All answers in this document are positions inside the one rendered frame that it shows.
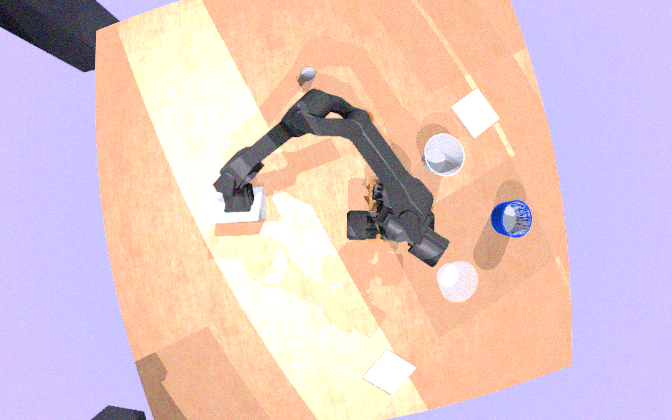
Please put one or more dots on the white flat square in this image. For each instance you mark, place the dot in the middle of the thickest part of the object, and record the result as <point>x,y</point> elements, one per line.
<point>389,371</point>
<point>475,113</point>

